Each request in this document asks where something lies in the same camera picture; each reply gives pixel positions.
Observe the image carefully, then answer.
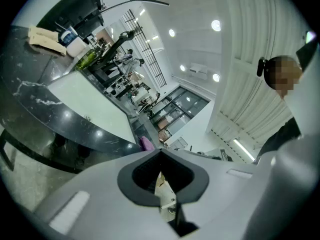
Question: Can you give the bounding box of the black metal railing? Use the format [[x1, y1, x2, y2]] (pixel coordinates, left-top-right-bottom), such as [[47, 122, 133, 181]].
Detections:
[[121, 8, 168, 88]]

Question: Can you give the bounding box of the black marble vanity top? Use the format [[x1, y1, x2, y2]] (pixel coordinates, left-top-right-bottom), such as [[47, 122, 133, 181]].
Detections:
[[0, 25, 157, 174]]

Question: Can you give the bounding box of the person in dark clothes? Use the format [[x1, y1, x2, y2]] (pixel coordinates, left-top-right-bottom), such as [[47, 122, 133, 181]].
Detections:
[[254, 116, 302, 163]]

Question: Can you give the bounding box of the dark glass partition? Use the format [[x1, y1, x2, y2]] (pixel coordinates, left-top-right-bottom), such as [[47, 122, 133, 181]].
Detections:
[[149, 83, 211, 136]]

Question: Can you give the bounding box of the white sink basin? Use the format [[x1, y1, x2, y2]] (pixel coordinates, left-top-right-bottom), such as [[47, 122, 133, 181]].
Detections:
[[47, 71, 138, 145]]

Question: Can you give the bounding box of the person's head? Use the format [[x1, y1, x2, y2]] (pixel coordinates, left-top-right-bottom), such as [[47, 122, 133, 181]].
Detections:
[[263, 55, 303, 100]]

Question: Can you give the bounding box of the white ceiling air conditioner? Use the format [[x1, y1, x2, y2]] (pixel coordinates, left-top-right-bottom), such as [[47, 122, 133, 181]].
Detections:
[[188, 62, 209, 81]]

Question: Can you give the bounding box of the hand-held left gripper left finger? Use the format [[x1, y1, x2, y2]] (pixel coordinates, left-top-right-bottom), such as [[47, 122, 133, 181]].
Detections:
[[33, 148, 181, 240]]

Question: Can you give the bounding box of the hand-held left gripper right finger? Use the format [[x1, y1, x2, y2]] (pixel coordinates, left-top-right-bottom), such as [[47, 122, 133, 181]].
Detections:
[[159, 148, 266, 240]]

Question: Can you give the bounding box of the black head camera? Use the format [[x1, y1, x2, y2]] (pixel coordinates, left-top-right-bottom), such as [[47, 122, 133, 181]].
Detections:
[[256, 56, 267, 78]]

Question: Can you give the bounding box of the white and blue mug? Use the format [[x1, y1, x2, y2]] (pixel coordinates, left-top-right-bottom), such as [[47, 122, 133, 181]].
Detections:
[[60, 25, 79, 47]]

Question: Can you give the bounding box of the purple cloth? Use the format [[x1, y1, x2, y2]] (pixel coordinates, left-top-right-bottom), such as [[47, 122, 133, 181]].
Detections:
[[138, 135, 158, 153]]

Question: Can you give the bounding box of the long tube ceiling light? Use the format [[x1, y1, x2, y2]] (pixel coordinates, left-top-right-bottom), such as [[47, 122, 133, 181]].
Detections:
[[232, 137, 256, 160]]

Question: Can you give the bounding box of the green pump bottle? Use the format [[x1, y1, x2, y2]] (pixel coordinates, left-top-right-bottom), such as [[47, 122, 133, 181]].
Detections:
[[76, 47, 101, 70]]

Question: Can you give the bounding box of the black office chair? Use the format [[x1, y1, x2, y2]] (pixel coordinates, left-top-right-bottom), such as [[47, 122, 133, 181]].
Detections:
[[87, 30, 137, 85]]

